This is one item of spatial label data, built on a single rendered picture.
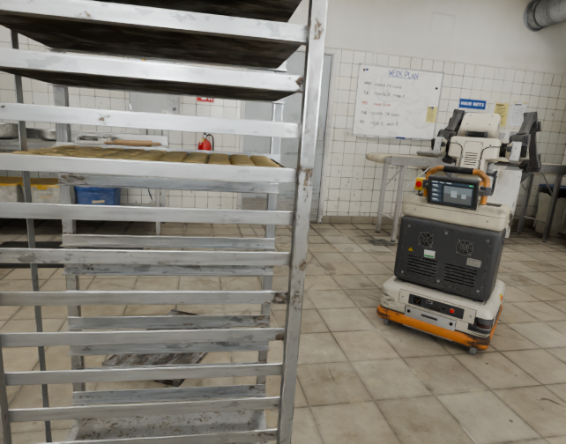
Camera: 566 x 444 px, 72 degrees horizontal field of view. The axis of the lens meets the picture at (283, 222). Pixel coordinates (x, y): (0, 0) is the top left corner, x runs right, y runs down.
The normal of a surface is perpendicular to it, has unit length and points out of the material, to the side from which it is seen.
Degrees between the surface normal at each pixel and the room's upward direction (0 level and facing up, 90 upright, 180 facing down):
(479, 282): 90
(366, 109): 90
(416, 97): 90
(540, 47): 90
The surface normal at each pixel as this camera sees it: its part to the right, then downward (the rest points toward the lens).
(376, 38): 0.21, 0.24
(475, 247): -0.57, 0.15
